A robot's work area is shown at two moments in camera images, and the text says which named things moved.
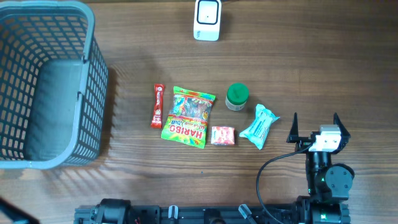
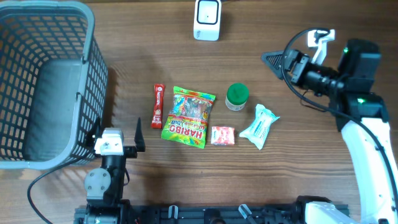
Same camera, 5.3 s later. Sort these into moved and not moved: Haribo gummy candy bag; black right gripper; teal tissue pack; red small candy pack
Moved: black right gripper
Not moved: Haribo gummy candy bag; red small candy pack; teal tissue pack
